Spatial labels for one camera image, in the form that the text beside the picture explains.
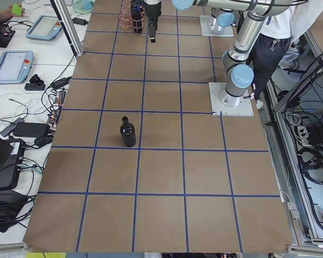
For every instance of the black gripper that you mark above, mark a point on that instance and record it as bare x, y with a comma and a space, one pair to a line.
153, 11

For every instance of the copper wire wine basket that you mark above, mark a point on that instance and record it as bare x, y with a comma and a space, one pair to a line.
125, 21

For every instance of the black power adapter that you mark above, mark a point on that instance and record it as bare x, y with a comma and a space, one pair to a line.
31, 129

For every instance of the blue teach pendant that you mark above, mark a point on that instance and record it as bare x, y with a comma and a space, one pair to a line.
45, 28
15, 66

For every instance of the lower blue teach pendant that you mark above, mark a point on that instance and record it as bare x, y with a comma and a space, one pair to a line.
15, 66

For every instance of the upper blue teach pendant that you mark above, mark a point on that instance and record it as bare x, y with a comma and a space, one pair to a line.
45, 28

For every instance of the black laptop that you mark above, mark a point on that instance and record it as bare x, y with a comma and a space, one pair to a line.
11, 156

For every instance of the green plastic bowl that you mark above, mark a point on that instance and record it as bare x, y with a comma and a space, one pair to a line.
83, 6

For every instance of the green block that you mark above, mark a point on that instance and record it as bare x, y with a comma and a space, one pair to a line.
17, 10

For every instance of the person hand at desk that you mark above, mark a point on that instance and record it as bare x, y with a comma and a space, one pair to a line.
7, 14

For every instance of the person in white shirt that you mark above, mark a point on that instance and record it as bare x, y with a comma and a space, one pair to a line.
274, 40

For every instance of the dark wine bottle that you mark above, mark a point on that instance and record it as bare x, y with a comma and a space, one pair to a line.
127, 131
137, 15

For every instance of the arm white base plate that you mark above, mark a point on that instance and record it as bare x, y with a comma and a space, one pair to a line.
223, 104
220, 26

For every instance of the dark wine bottle in basket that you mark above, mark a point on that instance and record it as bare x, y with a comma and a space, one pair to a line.
137, 15

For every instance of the aluminium frame post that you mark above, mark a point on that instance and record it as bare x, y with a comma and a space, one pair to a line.
65, 20

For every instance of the black power brick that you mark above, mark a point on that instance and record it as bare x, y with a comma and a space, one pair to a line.
80, 21

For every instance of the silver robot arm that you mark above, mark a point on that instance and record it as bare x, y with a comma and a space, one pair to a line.
240, 75

